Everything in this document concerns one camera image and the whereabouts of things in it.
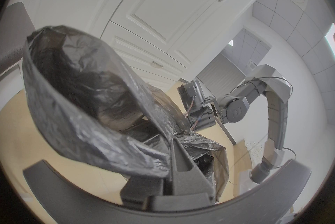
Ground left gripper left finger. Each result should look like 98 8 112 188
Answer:
120 177 165 205

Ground white chair grey cushions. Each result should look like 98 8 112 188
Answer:
0 2 36 92

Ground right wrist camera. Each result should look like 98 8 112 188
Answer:
177 82 198 103

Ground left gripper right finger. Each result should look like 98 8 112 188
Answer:
167 137 216 205

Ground black plastic bag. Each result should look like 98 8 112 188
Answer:
22 25 228 204

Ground grey curtain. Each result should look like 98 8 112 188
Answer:
198 54 246 92

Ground ceiling light panel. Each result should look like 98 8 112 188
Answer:
325 23 335 57

